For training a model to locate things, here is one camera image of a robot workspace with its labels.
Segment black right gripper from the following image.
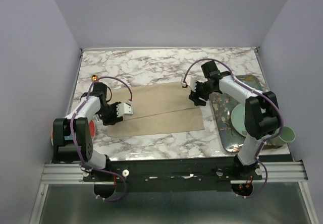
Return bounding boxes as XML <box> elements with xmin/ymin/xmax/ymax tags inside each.
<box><xmin>188</xmin><ymin>79</ymin><xmax>216</xmax><ymax>107</ymax></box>

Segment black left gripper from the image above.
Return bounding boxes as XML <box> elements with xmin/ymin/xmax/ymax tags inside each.
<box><xmin>97</xmin><ymin>101</ymin><xmax>124</xmax><ymax>126</ymax></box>

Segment beige linen napkin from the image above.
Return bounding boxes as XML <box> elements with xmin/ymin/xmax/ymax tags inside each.
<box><xmin>105</xmin><ymin>82</ymin><xmax>204</xmax><ymax>138</ymax></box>

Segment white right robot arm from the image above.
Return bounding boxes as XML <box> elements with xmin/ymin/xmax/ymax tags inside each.
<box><xmin>181</xmin><ymin>58</ymin><xmax>284</xmax><ymax>180</ymax></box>

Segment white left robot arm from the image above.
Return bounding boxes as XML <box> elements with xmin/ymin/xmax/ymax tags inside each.
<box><xmin>52</xmin><ymin>82</ymin><xmax>133</xmax><ymax>181</ymax></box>

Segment red and blue round plate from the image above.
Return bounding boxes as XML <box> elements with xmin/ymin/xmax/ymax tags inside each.
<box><xmin>50</xmin><ymin>120</ymin><xmax>96</xmax><ymax>145</ymax></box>

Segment floral teal serving tray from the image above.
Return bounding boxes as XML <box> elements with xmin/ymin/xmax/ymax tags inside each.
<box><xmin>209</xmin><ymin>74</ymin><xmax>285</xmax><ymax>153</ymax></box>

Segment mint green plate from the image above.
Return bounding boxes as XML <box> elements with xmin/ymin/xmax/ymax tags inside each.
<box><xmin>231</xmin><ymin>104</ymin><xmax>247</xmax><ymax>137</ymax></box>

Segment gold spoon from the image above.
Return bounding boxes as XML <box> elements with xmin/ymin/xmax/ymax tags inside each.
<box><xmin>91</xmin><ymin>75</ymin><xmax>99</xmax><ymax>82</ymax></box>

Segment mint green cup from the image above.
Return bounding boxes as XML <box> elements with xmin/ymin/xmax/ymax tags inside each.
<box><xmin>270</xmin><ymin>126</ymin><xmax>296</xmax><ymax>147</ymax></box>

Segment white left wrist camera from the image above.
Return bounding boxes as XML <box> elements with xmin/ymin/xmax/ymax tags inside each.
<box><xmin>116</xmin><ymin>103</ymin><xmax>134</xmax><ymax>117</ymax></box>

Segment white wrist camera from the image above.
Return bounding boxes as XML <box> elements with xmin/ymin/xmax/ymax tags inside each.
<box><xmin>116</xmin><ymin>103</ymin><xmax>134</xmax><ymax>117</ymax></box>
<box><xmin>181</xmin><ymin>76</ymin><xmax>198</xmax><ymax>92</ymax></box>

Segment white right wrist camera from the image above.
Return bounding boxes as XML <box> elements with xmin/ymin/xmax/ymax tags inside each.
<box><xmin>181</xmin><ymin>76</ymin><xmax>198</xmax><ymax>92</ymax></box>

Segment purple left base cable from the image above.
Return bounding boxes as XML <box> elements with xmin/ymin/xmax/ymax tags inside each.
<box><xmin>90</xmin><ymin>172</ymin><xmax>128</xmax><ymax>202</ymax></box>

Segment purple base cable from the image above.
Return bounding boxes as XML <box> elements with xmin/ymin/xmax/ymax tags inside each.
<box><xmin>90</xmin><ymin>172</ymin><xmax>128</xmax><ymax>202</ymax></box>
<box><xmin>236</xmin><ymin>158</ymin><xmax>268</xmax><ymax>200</ymax></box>

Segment black mounting base plate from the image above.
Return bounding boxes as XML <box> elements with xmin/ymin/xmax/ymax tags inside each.
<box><xmin>83</xmin><ymin>157</ymin><xmax>262</xmax><ymax>197</ymax></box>

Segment aluminium frame rail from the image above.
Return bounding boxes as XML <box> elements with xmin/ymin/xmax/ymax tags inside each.
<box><xmin>40</xmin><ymin>162</ymin><xmax>308</xmax><ymax>185</ymax></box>

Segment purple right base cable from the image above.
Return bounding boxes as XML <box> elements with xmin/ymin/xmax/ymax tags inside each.
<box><xmin>236</xmin><ymin>158</ymin><xmax>268</xmax><ymax>200</ymax></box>

